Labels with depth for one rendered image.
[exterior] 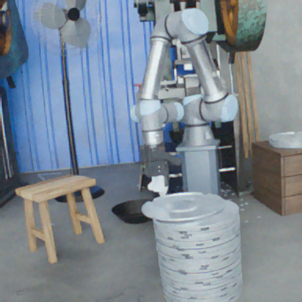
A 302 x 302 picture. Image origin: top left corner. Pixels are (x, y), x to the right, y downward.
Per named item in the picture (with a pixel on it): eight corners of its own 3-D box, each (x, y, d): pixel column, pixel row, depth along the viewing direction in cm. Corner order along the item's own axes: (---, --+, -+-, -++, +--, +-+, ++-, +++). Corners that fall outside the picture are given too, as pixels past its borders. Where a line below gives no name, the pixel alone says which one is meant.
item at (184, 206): (238, 198, 140) (238, 196, 140) (194, 226, 116) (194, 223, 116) (174, 191, 156) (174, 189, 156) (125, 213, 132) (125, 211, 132)
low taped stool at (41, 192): (80, 232, 203) (70, 173, 198) (106, 241, 188) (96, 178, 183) (27, 252, 176) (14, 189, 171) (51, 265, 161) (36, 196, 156)
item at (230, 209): (254, 205, 133) (254, 203, 133) (204, 235, 110) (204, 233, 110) (189, 196, 150) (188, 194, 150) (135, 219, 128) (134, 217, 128)
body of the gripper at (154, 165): (140, 175, 145) (136, 144, 143) (160, 171, 150) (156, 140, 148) (149, 179, 139) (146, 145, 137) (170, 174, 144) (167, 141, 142)
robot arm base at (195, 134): (212, 145, 179) (211, 123, 177) (179, 147, 181) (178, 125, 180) (216, 139, 194) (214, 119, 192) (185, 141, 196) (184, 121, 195)
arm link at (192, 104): (194, 120, 194) (192, 93, 192) (217, 120, 186) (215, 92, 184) (178, 124, 185) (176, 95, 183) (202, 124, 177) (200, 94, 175)
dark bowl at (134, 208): (165, 224, 207) (163, 212, 206) (111, 230, 203) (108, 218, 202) (162, 208, 237) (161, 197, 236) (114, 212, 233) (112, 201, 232)
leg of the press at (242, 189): (255, 195, 246) (245, 51, 233) (238, 197, 245) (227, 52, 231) (226, 165, 337) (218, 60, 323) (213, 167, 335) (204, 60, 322)
